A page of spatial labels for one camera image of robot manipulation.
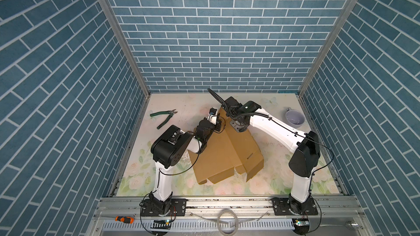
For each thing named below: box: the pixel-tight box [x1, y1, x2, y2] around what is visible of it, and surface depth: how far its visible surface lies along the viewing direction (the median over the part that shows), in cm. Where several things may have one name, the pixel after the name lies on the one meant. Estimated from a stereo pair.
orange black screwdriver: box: [114, 215, 136, 224], surface depth 71 cm
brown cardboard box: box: [188, 109, 265, 185], surface depth 86 cm
